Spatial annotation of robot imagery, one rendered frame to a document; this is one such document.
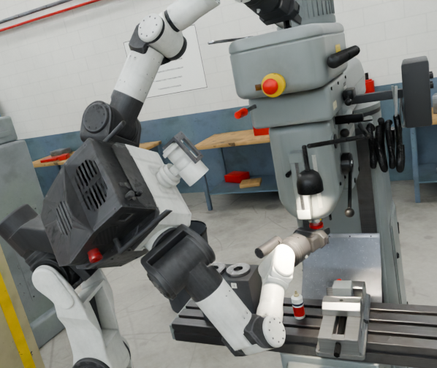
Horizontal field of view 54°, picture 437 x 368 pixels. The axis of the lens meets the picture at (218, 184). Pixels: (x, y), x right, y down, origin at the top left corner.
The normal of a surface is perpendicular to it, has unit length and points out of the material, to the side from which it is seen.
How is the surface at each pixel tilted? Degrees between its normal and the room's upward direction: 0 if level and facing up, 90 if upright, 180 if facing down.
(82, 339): 90
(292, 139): 90
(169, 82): 90
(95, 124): 63
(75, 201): 74
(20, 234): 90
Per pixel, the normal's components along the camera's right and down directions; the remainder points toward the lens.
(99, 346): -0.20, 0.31
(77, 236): -0.67, 0.06
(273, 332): 0.68, -0.43
